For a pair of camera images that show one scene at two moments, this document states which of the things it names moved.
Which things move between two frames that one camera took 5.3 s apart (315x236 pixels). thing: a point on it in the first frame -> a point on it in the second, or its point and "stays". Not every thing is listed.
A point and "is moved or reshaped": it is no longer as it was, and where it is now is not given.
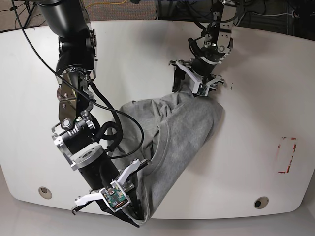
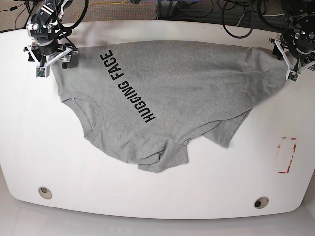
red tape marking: [289, 166] stays
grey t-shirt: [171, 131] is moved or reshaped
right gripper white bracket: [131, 197] -> [43, 69]
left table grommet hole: [45, 192] stays
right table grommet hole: [261, 202] stays
